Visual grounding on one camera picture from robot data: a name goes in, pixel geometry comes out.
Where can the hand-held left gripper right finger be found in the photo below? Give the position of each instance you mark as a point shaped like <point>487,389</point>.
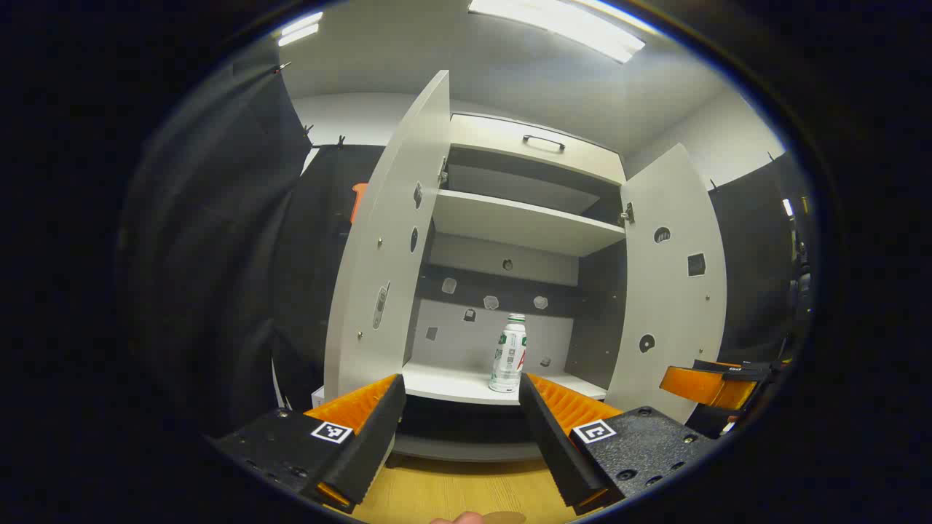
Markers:
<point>553,444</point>

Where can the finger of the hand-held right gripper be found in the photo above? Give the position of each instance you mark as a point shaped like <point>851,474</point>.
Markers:
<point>710,389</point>

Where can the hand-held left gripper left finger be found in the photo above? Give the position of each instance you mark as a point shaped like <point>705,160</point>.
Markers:
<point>371,444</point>

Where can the round brown coaster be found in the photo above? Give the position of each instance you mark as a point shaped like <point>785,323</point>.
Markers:
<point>504,518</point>

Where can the grey cabinet door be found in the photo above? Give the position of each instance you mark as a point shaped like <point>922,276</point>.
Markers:
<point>670,306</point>
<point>386,255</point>

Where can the white plastic bottle green label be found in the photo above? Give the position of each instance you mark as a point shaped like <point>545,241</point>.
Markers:
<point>507,360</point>

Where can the grey cabinet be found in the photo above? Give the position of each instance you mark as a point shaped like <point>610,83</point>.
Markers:
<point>473,349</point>

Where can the grey cabinet shelf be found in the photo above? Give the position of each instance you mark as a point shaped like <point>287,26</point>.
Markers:
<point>510,222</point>

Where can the black backdrop cloth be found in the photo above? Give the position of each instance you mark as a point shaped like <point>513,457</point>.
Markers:
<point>750,276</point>
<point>218,255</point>
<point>320,255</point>

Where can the small ceiling light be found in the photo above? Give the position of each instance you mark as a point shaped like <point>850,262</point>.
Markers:
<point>300,29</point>

